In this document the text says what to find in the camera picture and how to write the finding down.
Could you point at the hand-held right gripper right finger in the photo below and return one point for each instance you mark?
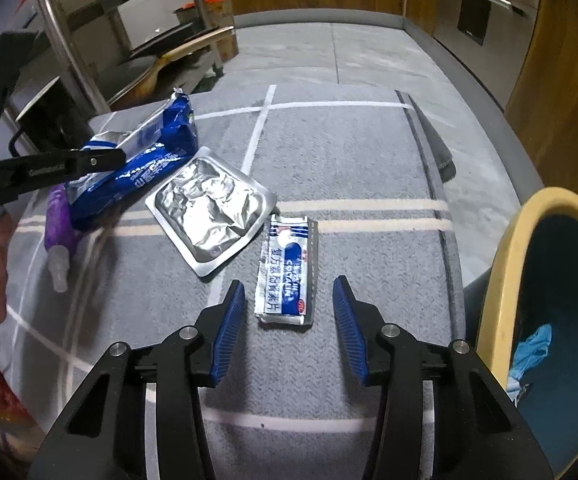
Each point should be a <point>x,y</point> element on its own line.
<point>351,330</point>

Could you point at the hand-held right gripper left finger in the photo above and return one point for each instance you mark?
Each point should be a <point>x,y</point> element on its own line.
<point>229,332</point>

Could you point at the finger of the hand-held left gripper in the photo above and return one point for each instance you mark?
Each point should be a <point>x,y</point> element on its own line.
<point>44,167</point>

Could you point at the white and blue sachet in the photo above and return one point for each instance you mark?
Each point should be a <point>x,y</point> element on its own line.
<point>286,270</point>

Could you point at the yellow-rimmed teal bin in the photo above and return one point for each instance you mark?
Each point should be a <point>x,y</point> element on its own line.
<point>499,270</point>

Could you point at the black mug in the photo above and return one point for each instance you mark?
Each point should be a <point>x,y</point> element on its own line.
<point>54,115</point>

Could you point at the purple tube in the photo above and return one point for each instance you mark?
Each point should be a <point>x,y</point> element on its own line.
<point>59,225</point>

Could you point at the stainless steel rack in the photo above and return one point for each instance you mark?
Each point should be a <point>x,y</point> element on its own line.
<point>51,20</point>

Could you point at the silver foil pack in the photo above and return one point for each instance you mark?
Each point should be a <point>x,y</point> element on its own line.
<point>209,205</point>

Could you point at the grey striped mat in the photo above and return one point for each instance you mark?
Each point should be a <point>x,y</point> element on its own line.
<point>344,170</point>

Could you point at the black flat tray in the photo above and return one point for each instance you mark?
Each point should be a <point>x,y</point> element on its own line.
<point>169,37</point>

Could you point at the light blue and white wrapper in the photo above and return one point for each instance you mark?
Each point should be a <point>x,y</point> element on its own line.
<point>534,350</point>

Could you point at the stainless steel appliance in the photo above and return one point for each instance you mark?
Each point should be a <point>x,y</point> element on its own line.
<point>489,15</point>

